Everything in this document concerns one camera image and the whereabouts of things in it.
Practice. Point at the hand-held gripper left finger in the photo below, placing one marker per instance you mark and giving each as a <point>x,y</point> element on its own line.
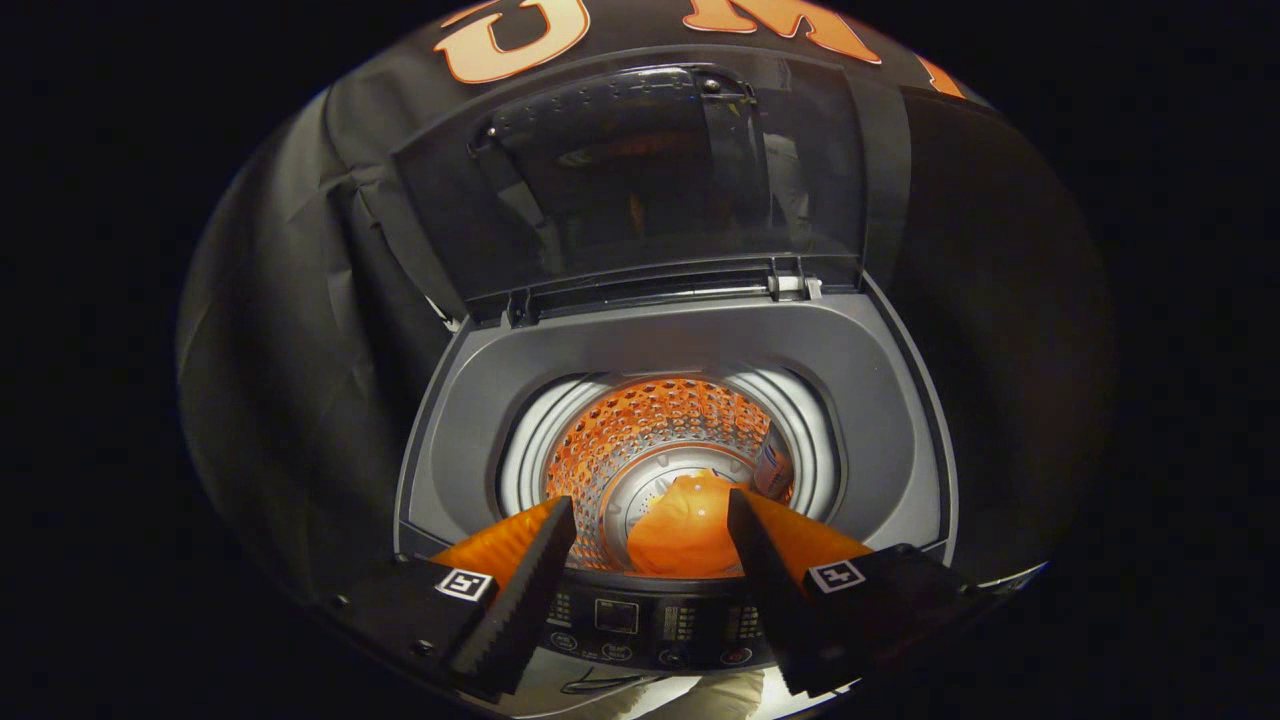
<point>525,600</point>

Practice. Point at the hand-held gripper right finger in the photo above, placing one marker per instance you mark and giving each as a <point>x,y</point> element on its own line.
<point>775,600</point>

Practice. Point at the yellow polo shirt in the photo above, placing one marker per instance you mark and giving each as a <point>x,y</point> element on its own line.
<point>690,530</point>

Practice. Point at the grey washing machine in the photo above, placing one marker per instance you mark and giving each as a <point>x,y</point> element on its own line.
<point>480,400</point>

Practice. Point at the washing machine glass lid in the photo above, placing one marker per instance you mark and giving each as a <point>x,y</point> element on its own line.
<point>650,180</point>

